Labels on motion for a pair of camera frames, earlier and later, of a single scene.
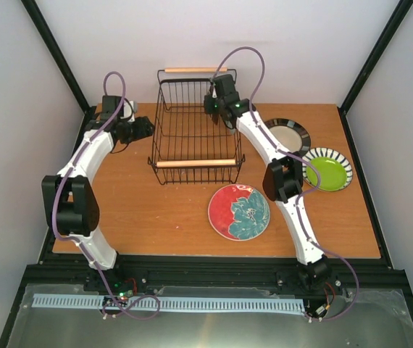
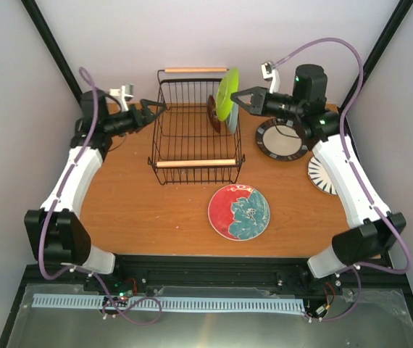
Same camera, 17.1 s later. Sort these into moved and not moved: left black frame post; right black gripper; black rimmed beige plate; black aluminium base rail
Moved: right black gripper
Not moved: black aluminium base rail; left black frame post; black rimmed beige plate
